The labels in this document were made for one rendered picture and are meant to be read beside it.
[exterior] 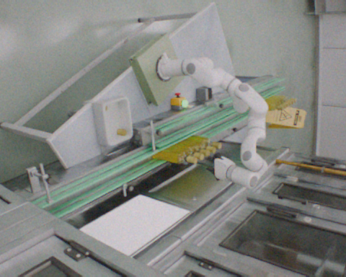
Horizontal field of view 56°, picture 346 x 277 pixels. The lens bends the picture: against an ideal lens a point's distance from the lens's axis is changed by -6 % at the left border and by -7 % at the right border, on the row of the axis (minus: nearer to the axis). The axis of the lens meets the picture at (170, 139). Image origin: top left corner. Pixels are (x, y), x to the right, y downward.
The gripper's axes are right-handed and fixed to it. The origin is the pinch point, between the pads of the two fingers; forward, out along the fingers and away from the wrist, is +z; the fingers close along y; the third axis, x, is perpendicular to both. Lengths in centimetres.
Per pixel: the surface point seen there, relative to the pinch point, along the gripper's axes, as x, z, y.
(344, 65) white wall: -553, 215, -29
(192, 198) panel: 14.1, -2.1, -12.7
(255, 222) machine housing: 3.6, -33.2, -17.2
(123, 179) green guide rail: 36.9, 21.9, -3.4
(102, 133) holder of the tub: 38, 36, 18
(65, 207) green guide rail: 69, 16, -4
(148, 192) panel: 27.1, 16.7, -12.2
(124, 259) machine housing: 79, -65, 23
